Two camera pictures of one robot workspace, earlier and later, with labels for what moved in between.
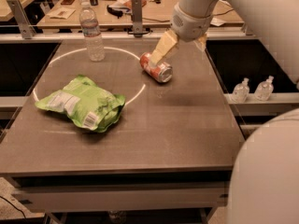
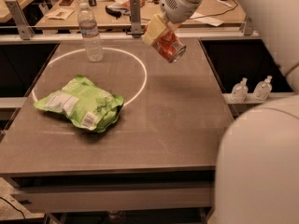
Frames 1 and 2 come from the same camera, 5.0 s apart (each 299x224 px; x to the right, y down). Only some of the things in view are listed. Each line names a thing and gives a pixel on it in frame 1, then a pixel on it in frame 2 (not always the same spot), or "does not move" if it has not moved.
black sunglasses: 113,11 does not move
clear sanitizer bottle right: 263,91 does not move
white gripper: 191,25 → 177,7
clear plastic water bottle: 90,26 does not move
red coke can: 161,71 → 169,46
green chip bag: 88,105 does not move
